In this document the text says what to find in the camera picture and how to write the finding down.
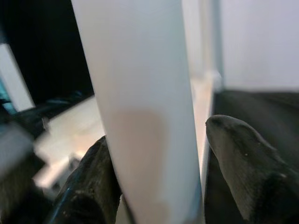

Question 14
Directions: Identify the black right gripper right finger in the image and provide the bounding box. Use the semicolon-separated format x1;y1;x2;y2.
204;114;299;224

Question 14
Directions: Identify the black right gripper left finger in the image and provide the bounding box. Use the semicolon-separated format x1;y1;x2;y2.
45;135;122;224

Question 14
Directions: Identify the white plastic table top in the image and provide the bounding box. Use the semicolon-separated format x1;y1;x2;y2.
32;70;222;194

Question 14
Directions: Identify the white wall panel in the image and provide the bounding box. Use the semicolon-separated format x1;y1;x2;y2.
182;0;299;91

